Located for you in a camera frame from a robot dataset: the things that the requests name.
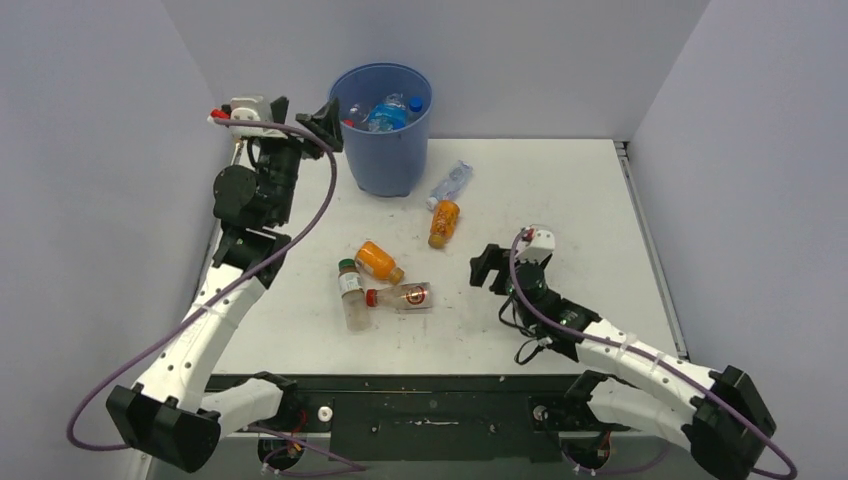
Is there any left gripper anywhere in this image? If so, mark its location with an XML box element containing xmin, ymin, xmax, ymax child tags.
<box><xmin>255</xmin><ymin>97</ymin><xmax>340</xmax><ymax>226</ymax></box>

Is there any red-label clear bottle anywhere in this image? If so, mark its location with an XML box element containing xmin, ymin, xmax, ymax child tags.
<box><xmin>343</xmin><ymin>103</ymin><xmax>370</xmax><ymax>130</ymax></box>

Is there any crushed blue-label water bottle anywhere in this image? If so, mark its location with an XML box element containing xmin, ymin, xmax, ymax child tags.
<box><xmin>366</xmin><ymin>93</ymin><xmax>408</xmax><ymax>133</ymax></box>

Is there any Pepsi bottle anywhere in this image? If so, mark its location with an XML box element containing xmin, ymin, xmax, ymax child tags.
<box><xmin>406</xmin><ymin>96</ymin><xmax>424</xmax><ymax>125</ymax></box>

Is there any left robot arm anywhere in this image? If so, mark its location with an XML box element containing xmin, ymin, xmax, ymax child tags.
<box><xmin>106</xmin><ymin>96</ymin><xmax>343</xmax><ymax>473</ymax></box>

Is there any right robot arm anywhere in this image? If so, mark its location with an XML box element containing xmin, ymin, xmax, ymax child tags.
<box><xmin>469</xmin><ymin>241</ymin><xmax>776</xmax><ymax>479</ymax></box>

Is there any blue plastic bin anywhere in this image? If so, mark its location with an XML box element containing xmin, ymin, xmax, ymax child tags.
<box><xmin>329</xmin><ymin>62</ymin><xmax>433</xmax><ymax>197</ymax></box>

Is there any orange pineapple-label juice bottle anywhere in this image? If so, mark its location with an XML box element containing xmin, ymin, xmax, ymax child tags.
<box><xmin>428</xmin><ymin>200</ymin><xmax>460</xmax><ymax>249</ymax></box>

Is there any small clear water bottle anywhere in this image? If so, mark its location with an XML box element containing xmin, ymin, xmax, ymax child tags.
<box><xmin>425</xmin><ymin>160</ymin><xmax>474</xmax><ymax>211</ymax></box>

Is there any clear bottle red round logo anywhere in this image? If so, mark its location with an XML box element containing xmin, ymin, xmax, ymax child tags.
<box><xmin>365</xmin><ymin>282</ymin><xmax>433</xmax><ymax>311</ymax></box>

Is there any plain orange juice bottle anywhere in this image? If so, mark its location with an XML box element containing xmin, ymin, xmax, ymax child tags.
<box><xmin>354</xmin><ymin>241</ymin><xmax>405</xmax><ymax>285</ymax></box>

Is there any cloudy bottle green cap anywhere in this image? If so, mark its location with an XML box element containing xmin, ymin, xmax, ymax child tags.
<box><xmin>338</xmin><ymin>258</ymin><xmax>372</xmax><ymax>332</ymax></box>

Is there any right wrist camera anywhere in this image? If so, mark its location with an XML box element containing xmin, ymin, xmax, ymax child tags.
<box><xmin>515</xmin><ymin>225</ymin><xmax>556</xmax><ymax>264</ymax></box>

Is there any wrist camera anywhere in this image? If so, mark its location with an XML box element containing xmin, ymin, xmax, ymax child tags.
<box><xmin>515</xmin><ymin>225</ymin><xmax>556</xmax><ymax>264</ymax></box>
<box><xmin>207</xmin><ymin>95</ymin><xmax>287</xmax><ymax>140</ymax></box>

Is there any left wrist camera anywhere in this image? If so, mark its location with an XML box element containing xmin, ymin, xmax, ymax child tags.
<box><xmin>207</xmin><ymin>95</ymin><xmax>287</xmax><ymax>140</ymax></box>

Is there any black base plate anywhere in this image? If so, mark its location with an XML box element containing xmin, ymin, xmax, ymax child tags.
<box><xmin>165</xmin><ymin>374</ymin><xmax>697</xmax><ymax>464</ymax></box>

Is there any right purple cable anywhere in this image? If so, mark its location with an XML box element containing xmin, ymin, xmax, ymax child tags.
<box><xmin>507</xmin><ymin>228</ymin><xmax>800</xmax><ymax>480</ymax></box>

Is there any purple cable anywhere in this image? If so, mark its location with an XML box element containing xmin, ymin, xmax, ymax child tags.
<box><xmin>507</xmin><ymin>228</ymin><xmax>800</xmax><ymax>480</ymax></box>
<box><xmin>66</xmin><ymin>117</ymin><xmax>366</xmax><ymax>478</ymax></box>

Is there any aluminium rail frame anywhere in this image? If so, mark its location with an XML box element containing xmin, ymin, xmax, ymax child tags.
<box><xmin>125</xmin><ymin>137</ymin><xmax>248</xmax><ymax>480</ymax></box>

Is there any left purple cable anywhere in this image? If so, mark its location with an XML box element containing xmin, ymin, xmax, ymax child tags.
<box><xmin>66</xmin><ymin>117</ymin><xmax>366</xmax><ymax>478</ymax></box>

